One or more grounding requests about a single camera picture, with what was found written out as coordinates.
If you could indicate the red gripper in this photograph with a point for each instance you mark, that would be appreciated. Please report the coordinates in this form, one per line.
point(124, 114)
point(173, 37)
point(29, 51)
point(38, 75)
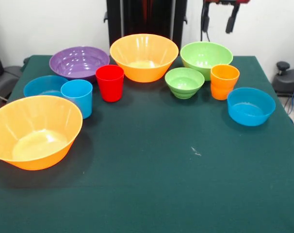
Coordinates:
point(222, 2)

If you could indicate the large orange bowl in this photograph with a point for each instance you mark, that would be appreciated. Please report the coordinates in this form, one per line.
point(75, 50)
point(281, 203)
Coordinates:
point(35, 136)
point(144, 55)

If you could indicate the large green bowl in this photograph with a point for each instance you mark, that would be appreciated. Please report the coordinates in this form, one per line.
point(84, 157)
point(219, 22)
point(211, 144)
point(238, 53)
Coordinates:
point(205, 55)

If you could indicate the orange cup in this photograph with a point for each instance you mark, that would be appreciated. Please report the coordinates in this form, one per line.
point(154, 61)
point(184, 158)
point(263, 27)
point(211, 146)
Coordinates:
point(223, 85)

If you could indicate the small green bowl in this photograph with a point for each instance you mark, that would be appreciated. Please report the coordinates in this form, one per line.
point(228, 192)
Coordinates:
point(184, 82)

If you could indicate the blue bowl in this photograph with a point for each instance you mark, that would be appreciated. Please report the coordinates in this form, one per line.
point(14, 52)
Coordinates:
point(40, 86)
point(251, 109)

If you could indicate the red cup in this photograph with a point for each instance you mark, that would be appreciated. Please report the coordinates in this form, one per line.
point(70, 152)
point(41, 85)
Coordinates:
point(110, 85)

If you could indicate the purple bowl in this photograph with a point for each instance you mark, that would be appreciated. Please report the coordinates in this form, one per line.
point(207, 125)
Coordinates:
point(76, 63)

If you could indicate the blue cup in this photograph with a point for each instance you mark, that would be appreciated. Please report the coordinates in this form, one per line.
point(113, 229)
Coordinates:
point(77, 102)

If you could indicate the dark green table cloth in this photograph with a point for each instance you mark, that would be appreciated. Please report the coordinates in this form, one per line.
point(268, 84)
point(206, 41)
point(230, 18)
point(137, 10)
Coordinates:
point(147, 182)

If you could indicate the black pedestal foot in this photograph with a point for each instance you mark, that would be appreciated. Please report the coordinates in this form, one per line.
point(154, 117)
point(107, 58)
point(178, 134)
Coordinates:
point(289, 80)
point(6, 80)

